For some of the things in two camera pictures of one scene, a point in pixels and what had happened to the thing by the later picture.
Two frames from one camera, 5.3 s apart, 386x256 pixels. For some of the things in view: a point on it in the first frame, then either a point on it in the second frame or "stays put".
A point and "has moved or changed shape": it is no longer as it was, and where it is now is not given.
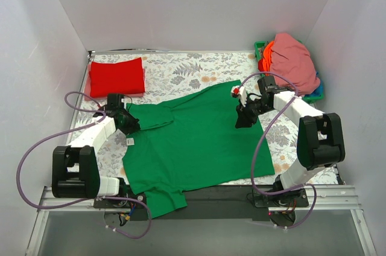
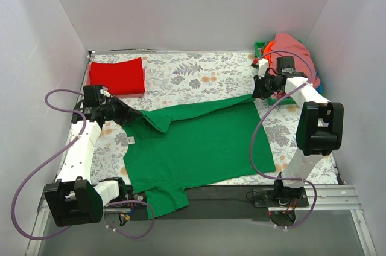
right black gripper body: (245, 114) -> (261, 87)
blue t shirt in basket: (318, 91) stays put
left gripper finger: (134, 125) -> (131, 114)
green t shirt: (189, 144) has moved or changed shape
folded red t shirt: (123, 77) stays put
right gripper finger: (246, 119) -> (259, 90)
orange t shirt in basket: (267, 57) stays put
